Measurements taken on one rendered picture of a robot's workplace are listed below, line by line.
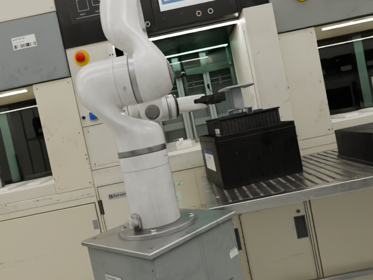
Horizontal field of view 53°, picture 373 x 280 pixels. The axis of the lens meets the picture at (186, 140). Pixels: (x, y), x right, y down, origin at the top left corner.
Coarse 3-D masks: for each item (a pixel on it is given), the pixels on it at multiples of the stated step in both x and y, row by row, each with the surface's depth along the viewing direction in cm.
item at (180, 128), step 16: (80, 0) 158; (96, 0) 158; (224, 0) 158; (80, 16) 159; (96, 16) 158; (176, 48) 214; (80, 64) 160; (176, 80) 243; (192, 80) 249; (208, 80) 243; (224, 80) 248; (176, 96) 250; (208, 112) 250; (224, 112) 250; (176, 128) 249; (192, 128) 251; (176, 192) 162; (240, 224) 164
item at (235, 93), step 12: (240, 84) 127; (252, 84) 129; (240, 96) 132; (240, 108) 128; (252, 108) 122; (276, 108) 123; (216, 120) 126; (228, 120) 122; (240, 120) 123; (252, 120) 123; (264, 120) 124; (276, 120) 125; (216, 132) 129; (228, 132) 122
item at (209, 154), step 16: (256, 128) 120; (272, 128) 121; (288, 128) 122; (208, 144) 129; (224, 144) 119; (240, 144) 120; (256, 144) 120; (272, 144) 121; (288, 144) 122; (208, 160) 135; (224, 160) 119; (240, 160) 120; (256, 160) 121; (272, 160) 121; (288, 160) 122; (208, 176) 142; (224, 176) 119; (240, 176) 120; (256, 176) 121; (272, 176) 121
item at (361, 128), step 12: (336, 132) 134; (348, 132) 124; (360, 132) 116; (372, 132) 109; (348, 144) 126; (360, 144) 117; (372, 144) 110; (348, 156) 128; (360, 156) 119; (372, 156) 111
